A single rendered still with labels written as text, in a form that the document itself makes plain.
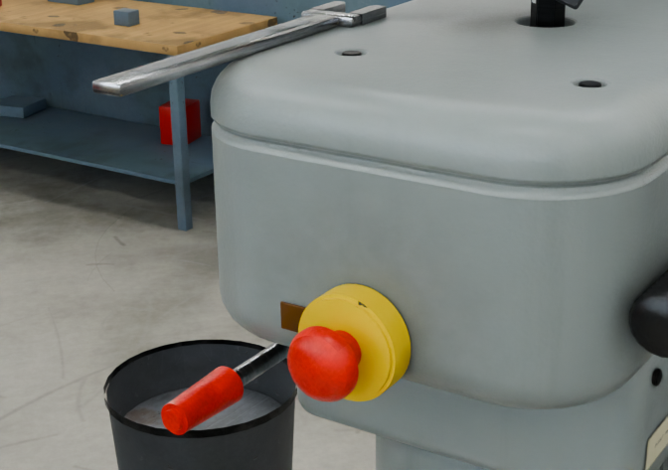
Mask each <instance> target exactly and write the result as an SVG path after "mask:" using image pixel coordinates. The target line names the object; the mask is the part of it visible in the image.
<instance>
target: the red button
mask: <svg viewBox="0 0 668 470"><path fill-rule="evenodd" d="M361 356H362V355H361V349H360V346H359V344H358V342H357V341H356V339H355V338H354V337H353V336H352V335H351V334H349V333H347V332H345V331H342V330H336V331H333V330H331V329H329V328H326V327H322V326H311V327H308V328H306V329H304V330H302V331H301V332H299V333H298V334H297V335H296V336H295V337H294V338H293V340H292V341H291V343H290V347H289V350H288V354H287V364H288V369H289V372H290V375H291V377H292V379H293V381H294V382H295V384H296V385H297V386H298V387H299V388H300V389H301V390H302V391H303V392H304V393H305V394H306V395H308V396H309V397H311V398H313V399H316V400H319V401H328V402H333V401H338V400H341V399H343V398H344V397H346V396H347V395H348V394H349V393H351V392H352V391H353V389H354V388H355V386H356V384H357V381H358V377H359V369H358V365H359V363H360V361H361Z"/></svg>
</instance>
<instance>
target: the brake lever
mask: <svg viewBox="0 0 668 470"><path fill-rule="evenodd" d="M288 350H289V347H287V346H284V345H280V344H277V343H273V344H271V345H270V346H268V347H267V348H265V349H263V350H262V351H260V352H259V353H257V354H256V355H254V356H253V357H251V358H249V359H248V360H246V361H245V362H243V363H242V364H240V365H239V366H237V367H235V368H234V369H231V368H229V367H225V366H220V367H217V368H216V369H214V370H213V371H212V372H210V373H209V374H207V375H206V376H205V377H203V378H202V379H200V380H199V381H198V382H196V383H195V384H193V385H192V386H191V387H189V388H188V389H187V390H185V391H184V392H182V393H181V394H179V395H178V396H176V397H175V398H174V399H172V400H171V401H170V402H168V403H167V404H165V405H164V406H163V408H162V411H161V416H162V421H163V424H164V425H165V427H166V428H167V429H168V430H169V431H171V432H172V433H174V434H177V435H182V434H184V433H186V432H187V431H189V430H191V429H192V428H194V427H196V426H197V425H199V424H201V423H202V422H204V421H206V420H208V419H209V418H211V417H213V416H214V415H216V414H218V413H219V412H221V411H223V410H224V409H226V408H228V407H229V406H231V405H233V404H234V403H236V402H238V401H239V400H241V399H242V397H243V394H244V386H245V385H246V384H248V383H249V382H251V381H252V380H254V379H255V378H257V377H258V376H260V375H261V374H263V373H264V372H266V371H267V370H269V369H270V368H272V367H273V366H275V365H276V364H278V363H279V362H281V361H282V360H284V359H285V358H287V354H288Z"/></svg>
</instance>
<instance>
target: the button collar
mask: <svg viewBox="0 0 668 470"><path fill-rule="evenodd" d="M311 326H322V327H326V328H329V329H331V330H333V331H336V330H342V331H345V332H347V333H349V334H351V335H352V336H353V337H354V338H355V339H356V341H357V342H358V344H359V346H360V349H361V355H362V356H361V361H360V363H359V365H358V369H359V377H358V381H357V384H356V386H355V388H354V389H353V391H352V392H351V393H349V394H348V395H347V396H346V397H344V398H345V399H348V400H351V401H366V400H371V399H373V398H376V397H377V396H379V395H381V394H382V393H383V392H385V391H386V390H387V389H388V388H390V387H391V386H392V385H394V384H395V383H396V382H397V381H398V380H399V379H400V378H401V377H402V376H403V375H404V373H405V372H406V370H407V368H408V365H409V363H410V358H411V341H410V335H409V332H408V329H407V326H406V324H405V322H404V320H403V318H402V316H401V315H400V313H399V312H398V310H397V309H396V308H395V306H394V305H393V304H392V303H391V302H390V301H389V300H388V299H387V298H386V297H384V296H383V295H382V294H380V293H379V292H377V291H376V290H374V289H372V288H369V287H367V286H364V285H360V284H342V285H339V286H336V287H334V288H332V289H331V290H329V291H327V292H326V293H324V294H323V295H321V296H319V297H318V298H316V299H315V300H313V301H312V302H311V303H310V304H309V305H308V306H307V307H306V308H305V310H304V311H303V313H302V315H301V318H300V321H299V326H298V333H299V332H301V331H302V330H304V329H306V328H308V327H311Z"/></svg>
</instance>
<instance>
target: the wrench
mask: <svg viewBox="0 0 668 470"><path fill-rule="evenodd" d="M385 17H387V6H380V5H373V6H368V7H365V8H362V9H359V10H355V11H352V12H349V13H345V2H341V1H333V2H330V3H326V4H323V5H320V6H316V7H313V8H310V10H306V11H303V12H302V13H301V18H297V19H294V20H291V21H288V22H284V23H281V24H278V25H274V26H271V27H268V28H265V29H261V30H258V31H255V32H252V33H248V34H245V35H242V36H238V37H235V38H232V39H229V40H225V41H222V42H219V43H216V44H213V45H210V46H207V47H203V48H200V49H197V50H193V51H190V52H187V53H184V54H180V55H177V56H174V57H170V58H167V59H164V60H161V61H157V62H154V63H151V64H147V65H144V66H141V67H138V68H134V69H131V70H128V71H124V72H121V73H118V74H115V75H111V76H108V77H105V78H99V79H96V80H94V81H93V82H92V90H93V92H96V93H101V94H107V95H113V96H119V97H122V96H125V95H128V94H131V93H135V92H138V91H141V90H144V89H147V88H150V87H152V86H155V85H158V84H161V83H164V82H167V81H170V80H173V79H176V78H181V77H184V76H187V75H191V74H194V73H197V72H200V71H203V70H206V69H209V68H212V67H215V66H218V65H221V64H224V63H227V62H230V61H233V60H236V59H239V58H242V57H245V56H249V55H252V54H255V53H258V52H261V51H264V50H267V49H270V48H273V47H276V46H279V45H282V44H285V43H288V42H291V41H294V40H297V39H300V38H303V37H307V36H310V35H313V34H316V33H319V32H322V31H325V30H328V29H331V28H334V27H337V26H342V27H350V28H352V27H355V26H358V25H364V24H367V23H370V22H373V21H376V20H379V19H382V18H385Z"/></svg>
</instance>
